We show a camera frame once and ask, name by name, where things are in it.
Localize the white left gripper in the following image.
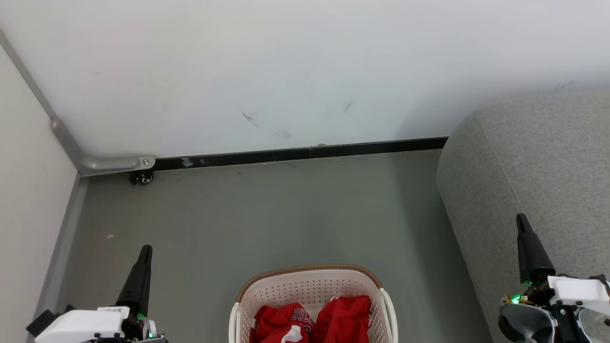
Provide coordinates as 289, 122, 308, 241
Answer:
34, 245, 167, 343

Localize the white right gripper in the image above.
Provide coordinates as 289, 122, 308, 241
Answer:
504, 213, 610, 343

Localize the red printed jersey white band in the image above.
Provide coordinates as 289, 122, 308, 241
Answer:
250, 303, 317, 343

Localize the red shorts white trim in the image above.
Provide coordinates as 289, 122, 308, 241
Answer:
312, 295, 372, 343

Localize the grey fabric sofa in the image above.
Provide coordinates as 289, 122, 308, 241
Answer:
436, 91, 610, 343

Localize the white perforated laundry basket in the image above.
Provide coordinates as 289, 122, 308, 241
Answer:
229, 263, 398, 343

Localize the black baseboard strip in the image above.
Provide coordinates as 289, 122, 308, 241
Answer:
154, 137, 449, 172

